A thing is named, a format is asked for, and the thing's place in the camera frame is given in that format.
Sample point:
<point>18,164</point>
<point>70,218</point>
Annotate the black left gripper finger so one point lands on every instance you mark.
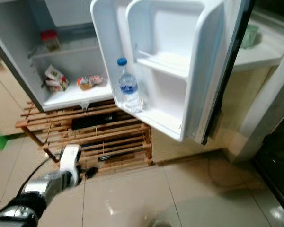
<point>91,172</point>

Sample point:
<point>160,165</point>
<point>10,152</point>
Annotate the white lined fridge door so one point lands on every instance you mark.
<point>175,38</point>

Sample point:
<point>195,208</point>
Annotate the wooden slatted rack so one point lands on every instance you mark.
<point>123,139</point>

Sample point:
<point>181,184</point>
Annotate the black box on rack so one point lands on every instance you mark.
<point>93,121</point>

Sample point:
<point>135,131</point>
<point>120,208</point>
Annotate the jar with red lid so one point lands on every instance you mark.
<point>51,40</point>

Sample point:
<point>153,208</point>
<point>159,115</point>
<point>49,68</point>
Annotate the water bottle with blue cap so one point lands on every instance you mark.
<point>128,87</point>

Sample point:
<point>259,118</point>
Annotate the black mini fridge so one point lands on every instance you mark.
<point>80,97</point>

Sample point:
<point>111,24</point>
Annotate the small wrapped food packet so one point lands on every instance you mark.
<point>85,83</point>
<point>98,80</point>

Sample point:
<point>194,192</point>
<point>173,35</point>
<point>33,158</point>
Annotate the pale green cup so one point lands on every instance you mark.
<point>250,36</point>

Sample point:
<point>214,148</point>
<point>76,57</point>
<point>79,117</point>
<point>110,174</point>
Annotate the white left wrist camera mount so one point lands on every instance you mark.
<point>71,161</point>

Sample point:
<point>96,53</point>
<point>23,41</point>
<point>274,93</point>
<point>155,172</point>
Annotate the black glossy appliance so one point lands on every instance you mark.
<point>277,165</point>

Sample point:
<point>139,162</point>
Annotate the white side counter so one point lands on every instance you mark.
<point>255,109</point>

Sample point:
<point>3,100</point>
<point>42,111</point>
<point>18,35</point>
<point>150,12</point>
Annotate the white red snack packet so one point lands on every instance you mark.
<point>56,78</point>

